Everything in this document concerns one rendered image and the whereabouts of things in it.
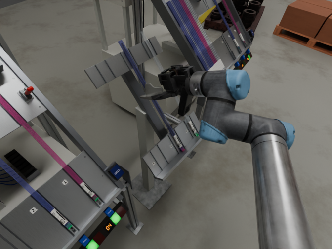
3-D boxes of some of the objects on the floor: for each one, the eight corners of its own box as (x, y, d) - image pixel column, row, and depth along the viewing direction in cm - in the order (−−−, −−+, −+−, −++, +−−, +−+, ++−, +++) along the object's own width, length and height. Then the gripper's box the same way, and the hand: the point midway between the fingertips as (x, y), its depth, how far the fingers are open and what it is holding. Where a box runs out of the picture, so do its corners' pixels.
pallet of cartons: (364, 43, 326) (388, 14, 293) (357, 65, 278) (385, 34, 245) (286, 20, 375) (299, -7, 342) (269, 36, 327) (282, 7, 294)
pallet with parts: (199, 27, 337) (204, -3, 303) (222, 5, 410) (228, -21, 377) (250, 41, 313) (261, 10, 279) (264, 15, 386) (274, -12, 353)
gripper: (209, 55, 62) (166, 60, 76) (169, 83, 52) (127, 83, 66) (215, 80, 67) (172, 80, 81) (179, 111, 56) (137, 105, 70)
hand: (154, 89), depth 75 cm, fingers open, 14 cm apart
